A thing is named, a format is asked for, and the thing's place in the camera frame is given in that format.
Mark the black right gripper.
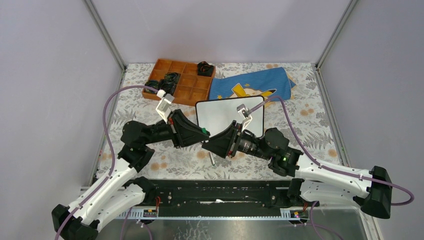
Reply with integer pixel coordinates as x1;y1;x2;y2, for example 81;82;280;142
202;120;273;161

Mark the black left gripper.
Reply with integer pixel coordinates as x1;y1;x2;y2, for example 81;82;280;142
142;109;211;149

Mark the black framed whiteboard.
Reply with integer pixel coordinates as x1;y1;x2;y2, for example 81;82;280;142
195;95;265;136

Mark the white whiteboard marker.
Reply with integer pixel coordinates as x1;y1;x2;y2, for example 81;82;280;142
208;152;216;166

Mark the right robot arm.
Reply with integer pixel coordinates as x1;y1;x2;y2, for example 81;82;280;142
202;121;393;219

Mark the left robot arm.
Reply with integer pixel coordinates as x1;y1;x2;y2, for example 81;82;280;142
51;109;210;240

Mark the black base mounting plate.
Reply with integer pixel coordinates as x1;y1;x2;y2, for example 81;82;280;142
136;179;313;212

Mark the blue cartoon cloth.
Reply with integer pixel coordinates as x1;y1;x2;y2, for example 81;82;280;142
208;67;297;100

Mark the floral tablecloth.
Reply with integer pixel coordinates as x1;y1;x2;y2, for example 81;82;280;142
93;63;343;180

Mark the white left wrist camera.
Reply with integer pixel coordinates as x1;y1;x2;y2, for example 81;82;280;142
155;89;175;122

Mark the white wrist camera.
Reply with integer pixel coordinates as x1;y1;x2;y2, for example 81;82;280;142
236;104;253;132
155;89;175;122

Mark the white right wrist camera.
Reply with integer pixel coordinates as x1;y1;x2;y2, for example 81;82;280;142
236;104;253;132

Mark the black coiled cable front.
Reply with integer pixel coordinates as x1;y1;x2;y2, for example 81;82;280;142
157;80;177;96

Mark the black coiled cable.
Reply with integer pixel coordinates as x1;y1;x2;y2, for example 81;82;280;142
144;80;160;95
164;72;181;84
197;61;215;78
157;80;177;96

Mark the black coiled cable middle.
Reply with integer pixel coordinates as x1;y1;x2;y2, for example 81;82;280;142
164;72;181;84

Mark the black coiled cable left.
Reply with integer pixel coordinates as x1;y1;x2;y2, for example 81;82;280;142
144;80;160;95

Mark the black coiled cable far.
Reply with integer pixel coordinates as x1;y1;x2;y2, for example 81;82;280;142
197;61;215;78

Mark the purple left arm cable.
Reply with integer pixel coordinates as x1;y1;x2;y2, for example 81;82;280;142
54;85;162;240

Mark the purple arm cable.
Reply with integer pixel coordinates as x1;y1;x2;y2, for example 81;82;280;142
246;95;415;207
54;85;162;240

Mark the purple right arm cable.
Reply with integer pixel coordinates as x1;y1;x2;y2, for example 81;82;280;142
246;95;415;207

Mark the slotted cable duct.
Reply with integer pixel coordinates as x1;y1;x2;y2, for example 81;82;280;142
127;205;310;221

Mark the left aluminium frame post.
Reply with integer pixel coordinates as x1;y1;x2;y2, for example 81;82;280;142
82;0;127;71

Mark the aluminium frame post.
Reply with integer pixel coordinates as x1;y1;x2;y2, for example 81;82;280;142
315;0;360;70
82;0;127;71

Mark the right aluminium frame post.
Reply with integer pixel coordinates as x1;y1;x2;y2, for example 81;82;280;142
315;0;360;70

